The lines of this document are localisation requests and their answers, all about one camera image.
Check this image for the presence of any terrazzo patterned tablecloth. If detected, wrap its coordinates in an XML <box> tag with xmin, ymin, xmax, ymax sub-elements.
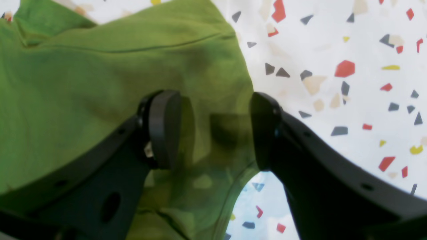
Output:
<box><xmin>0</xmin><ymin>0</ymin><xmax>427</xmax><ymax>240</ymax></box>

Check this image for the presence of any green t-shirt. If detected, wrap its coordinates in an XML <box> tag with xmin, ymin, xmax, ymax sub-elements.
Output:
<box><xmin>0</xmin><ymin>0</ymin><xmax>258</xmax><ymax>240</ymax></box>

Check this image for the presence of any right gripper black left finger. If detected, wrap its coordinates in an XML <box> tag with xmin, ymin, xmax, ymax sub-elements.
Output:
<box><xmin>0</xmin><ymin>90</ymin><xmax>182</xmax><ymax>240</ymax></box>

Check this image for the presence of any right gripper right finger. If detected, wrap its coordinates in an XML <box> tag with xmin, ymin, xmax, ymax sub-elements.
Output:
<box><xmin>250</xmin><ymin>92</ymin><xmax>427</xmax><ymax>240</ymax></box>

